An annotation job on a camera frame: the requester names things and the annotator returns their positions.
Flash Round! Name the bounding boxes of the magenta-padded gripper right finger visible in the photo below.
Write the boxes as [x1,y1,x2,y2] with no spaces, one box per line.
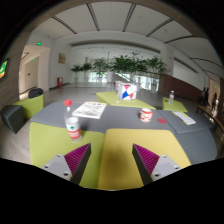
[132,143,183,186]

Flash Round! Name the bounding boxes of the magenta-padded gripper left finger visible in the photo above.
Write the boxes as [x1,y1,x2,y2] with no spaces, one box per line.
[41,143,92,185]

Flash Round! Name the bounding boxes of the red-capped clear water bottle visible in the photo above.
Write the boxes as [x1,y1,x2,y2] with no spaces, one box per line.
[63,99,83,143]

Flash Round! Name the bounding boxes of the small clear water bottle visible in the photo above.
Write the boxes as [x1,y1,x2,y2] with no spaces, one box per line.
[168,90,175,105]

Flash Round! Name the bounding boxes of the red and white mug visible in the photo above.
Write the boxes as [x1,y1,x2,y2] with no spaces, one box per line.
[139,108,154,124]

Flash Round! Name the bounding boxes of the yellow and white booklet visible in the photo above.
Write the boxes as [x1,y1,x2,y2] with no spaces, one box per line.
[172,110,197,126]

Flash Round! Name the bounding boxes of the colourful printed magazine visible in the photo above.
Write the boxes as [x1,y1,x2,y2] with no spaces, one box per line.
[71,101,108,120]

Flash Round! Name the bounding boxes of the small lime green low table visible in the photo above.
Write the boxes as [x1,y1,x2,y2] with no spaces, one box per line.
[162,97,189,113]

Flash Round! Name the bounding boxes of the lime green armchair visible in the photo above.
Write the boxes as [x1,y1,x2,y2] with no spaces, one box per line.
[12,94,45,120]

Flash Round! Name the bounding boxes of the dark grey ottoman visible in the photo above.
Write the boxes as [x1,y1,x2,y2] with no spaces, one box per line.
[0,104,25,135]

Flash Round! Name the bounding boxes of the wooden bench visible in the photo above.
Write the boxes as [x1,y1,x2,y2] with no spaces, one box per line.
[195,104,224,133]

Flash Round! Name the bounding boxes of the large lime green low table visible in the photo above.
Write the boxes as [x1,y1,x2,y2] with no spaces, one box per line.
[95,91,157,111]

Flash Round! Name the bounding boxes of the white red blue cube box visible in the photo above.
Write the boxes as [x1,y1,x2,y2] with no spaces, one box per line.
[116,82,138,101]

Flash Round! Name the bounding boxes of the black chair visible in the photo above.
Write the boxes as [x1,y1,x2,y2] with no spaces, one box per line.
[27,87,45,99]

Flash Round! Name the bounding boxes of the person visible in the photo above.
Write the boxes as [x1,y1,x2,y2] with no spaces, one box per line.
[199,87,210,106]
[210,92,219,111]

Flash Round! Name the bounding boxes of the row of green potted plants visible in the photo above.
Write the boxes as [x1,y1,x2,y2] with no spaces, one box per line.
[70,51,168,84]

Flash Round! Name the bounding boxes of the framed wall picture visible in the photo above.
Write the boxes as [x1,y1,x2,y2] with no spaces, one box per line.
[58,52,67,65]

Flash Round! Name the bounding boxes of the wall-mounted display screen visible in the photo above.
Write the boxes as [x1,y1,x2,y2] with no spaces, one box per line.
[0,58,10,83]

